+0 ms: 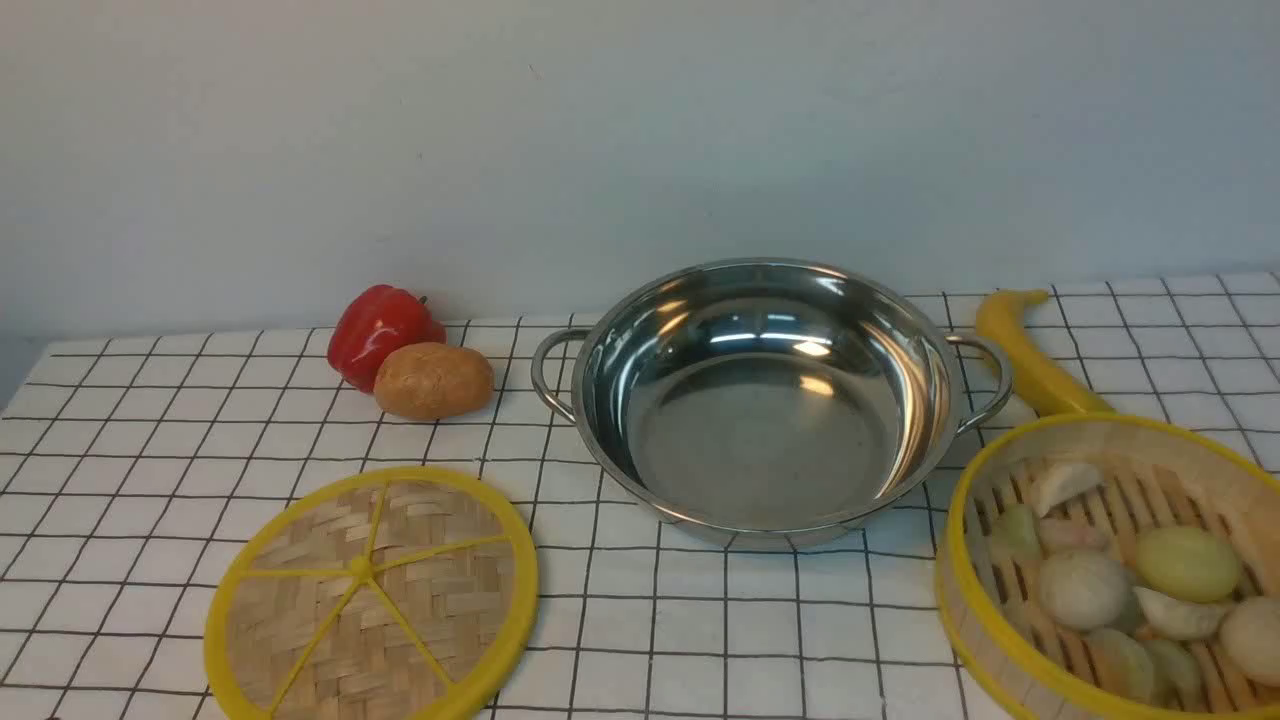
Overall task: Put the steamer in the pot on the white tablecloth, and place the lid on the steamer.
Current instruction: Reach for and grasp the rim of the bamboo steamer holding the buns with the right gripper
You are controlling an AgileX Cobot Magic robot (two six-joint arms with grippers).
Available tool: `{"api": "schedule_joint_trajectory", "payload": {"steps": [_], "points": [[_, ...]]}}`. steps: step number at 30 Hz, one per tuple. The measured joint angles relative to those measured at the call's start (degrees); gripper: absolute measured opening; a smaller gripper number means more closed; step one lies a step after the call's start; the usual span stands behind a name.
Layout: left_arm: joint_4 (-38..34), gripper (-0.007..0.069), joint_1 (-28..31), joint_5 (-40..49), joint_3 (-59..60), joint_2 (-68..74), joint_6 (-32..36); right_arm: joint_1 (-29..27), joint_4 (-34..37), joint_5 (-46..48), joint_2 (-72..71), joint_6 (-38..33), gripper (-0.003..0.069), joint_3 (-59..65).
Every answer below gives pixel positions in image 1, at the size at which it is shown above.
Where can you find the round white bun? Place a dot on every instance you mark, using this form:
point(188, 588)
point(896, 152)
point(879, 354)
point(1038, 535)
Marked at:
point(1083, 589)

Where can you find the white folded dumpling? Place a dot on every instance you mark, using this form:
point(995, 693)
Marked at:
point(1181, 620)

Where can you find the brown potato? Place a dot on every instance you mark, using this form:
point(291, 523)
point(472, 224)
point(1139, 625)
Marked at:
point(431, 381)

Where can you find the pale green round bun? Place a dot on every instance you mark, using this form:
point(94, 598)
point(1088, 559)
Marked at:
point(1187, 563)

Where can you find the yellow banana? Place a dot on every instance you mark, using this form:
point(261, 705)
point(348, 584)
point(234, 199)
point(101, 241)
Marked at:
point(1037, 379)

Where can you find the stainless steel pot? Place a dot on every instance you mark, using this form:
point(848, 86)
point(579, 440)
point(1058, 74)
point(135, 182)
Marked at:
point(768, 403)

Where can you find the bamboo steamer basket yellow rim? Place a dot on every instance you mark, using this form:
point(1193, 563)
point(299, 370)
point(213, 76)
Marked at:
point(1154, 475)

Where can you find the round beige bun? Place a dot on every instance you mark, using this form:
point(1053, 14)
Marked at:
point(1250, 637)

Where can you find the white dumpling at back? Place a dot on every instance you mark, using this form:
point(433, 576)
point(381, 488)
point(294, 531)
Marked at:
point(1061, 482)

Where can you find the woven bamboo steamer lid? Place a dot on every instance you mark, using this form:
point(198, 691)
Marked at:
point(402, 593)

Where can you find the white checkered tablecloth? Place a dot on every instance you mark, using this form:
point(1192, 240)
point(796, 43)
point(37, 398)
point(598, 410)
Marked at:
point(135, 470)

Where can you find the red bell pepper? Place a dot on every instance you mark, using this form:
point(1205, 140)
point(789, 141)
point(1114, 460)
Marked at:
point(378, 322)

